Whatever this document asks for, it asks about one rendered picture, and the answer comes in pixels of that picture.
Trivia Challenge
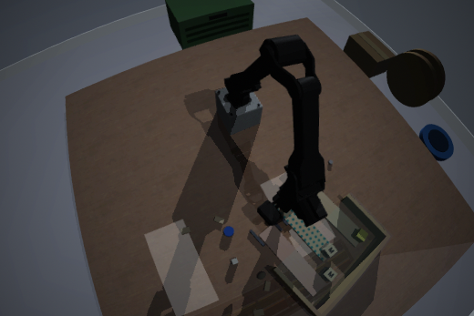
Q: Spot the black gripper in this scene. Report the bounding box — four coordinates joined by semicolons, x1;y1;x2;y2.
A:
257;183;296;226

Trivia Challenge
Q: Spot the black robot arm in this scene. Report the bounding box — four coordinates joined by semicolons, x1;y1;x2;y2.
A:
224;35;328;227

